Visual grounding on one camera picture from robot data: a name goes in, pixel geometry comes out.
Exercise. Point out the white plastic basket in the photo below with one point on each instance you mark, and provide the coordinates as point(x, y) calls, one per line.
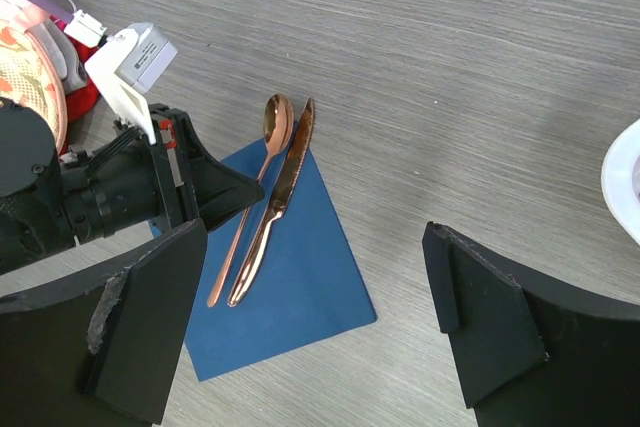
point(620, 180)

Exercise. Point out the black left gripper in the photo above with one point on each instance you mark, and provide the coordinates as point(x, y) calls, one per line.
point(130, 180)

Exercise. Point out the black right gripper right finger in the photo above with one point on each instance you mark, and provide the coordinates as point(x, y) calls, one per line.
point(530, 349)

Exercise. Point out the floral mesh laundry bag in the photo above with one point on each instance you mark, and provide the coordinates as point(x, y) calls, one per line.
point(28, 71)

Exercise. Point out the red napkin stack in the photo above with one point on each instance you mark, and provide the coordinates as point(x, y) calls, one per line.
point(80, 91)

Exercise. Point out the blue paper napkin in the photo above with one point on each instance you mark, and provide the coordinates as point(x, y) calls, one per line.
point(309, 288)

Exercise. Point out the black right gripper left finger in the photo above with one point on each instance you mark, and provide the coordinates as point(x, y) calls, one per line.
point(100, 347)

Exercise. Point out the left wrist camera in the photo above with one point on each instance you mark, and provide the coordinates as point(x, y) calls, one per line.
point(126, 67)

